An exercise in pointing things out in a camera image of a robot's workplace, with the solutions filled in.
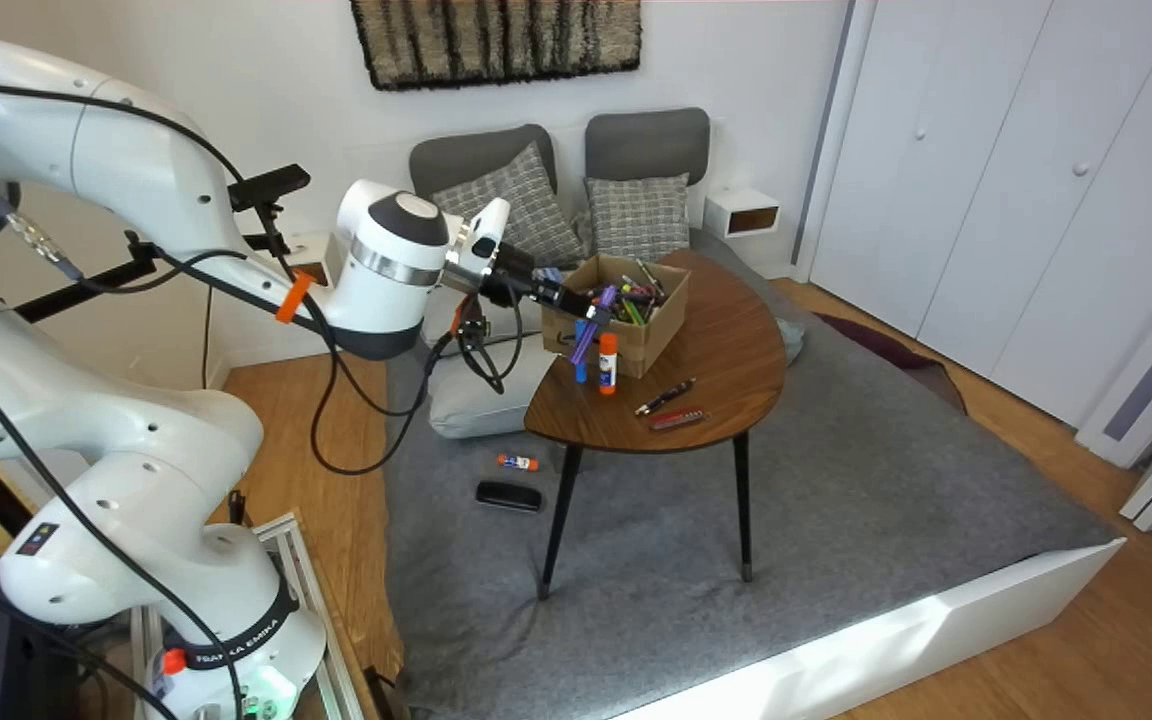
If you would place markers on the red marker on table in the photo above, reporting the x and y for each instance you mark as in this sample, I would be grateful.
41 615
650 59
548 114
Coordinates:
670 422

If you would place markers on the patterned cushion right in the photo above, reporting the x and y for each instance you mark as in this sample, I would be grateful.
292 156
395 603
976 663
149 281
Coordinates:
639 218

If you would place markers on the white wall cube right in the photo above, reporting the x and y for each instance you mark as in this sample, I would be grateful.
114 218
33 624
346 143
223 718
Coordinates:
743 213

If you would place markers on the purple marker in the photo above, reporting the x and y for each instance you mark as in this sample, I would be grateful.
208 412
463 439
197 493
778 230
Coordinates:
597 308

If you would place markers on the patterned cushion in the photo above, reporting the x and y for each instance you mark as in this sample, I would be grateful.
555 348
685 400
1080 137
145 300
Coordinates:
639 218
536 221

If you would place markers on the white platform base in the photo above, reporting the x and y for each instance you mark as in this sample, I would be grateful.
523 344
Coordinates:
883 653

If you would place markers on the cardboard box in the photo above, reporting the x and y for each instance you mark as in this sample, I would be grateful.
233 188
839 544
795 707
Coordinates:
650 305

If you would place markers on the blue marker standing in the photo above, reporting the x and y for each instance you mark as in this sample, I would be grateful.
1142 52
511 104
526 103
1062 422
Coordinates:
581 355

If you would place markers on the light grey pillow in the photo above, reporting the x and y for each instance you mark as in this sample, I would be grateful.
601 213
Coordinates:
463 405

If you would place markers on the grey headrest right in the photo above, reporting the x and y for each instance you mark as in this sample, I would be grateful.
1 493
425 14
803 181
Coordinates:
634 145

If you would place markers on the black marker on table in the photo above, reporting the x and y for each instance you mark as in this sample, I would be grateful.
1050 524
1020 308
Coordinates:
665 399

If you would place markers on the white wardrobe doors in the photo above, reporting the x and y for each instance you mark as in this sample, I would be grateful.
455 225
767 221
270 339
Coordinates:
992 187

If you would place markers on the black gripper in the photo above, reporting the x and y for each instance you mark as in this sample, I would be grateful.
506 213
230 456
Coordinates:
518 272

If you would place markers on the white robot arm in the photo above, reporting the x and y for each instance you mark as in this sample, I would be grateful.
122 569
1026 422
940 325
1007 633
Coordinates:
136 528

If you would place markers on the grey headrest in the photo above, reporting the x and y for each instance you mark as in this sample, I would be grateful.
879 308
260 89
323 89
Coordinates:
450 162
634 145

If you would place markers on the grey headrest left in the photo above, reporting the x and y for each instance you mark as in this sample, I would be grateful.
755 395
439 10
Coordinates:
450 162

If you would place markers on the orange capped glue stick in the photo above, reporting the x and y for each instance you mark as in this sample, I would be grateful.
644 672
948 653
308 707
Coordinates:
518 460

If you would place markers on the white orange glue stick standing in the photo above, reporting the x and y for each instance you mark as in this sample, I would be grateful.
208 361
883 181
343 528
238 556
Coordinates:
611 361

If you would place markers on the grey fabric mattress cover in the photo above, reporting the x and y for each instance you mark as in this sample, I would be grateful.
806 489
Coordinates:
866 493

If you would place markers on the patterned cushion left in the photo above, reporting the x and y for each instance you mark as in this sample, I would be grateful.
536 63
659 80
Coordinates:
536 221

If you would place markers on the wooden teardrop side table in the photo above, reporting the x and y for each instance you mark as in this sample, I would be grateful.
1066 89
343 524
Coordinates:
739 366

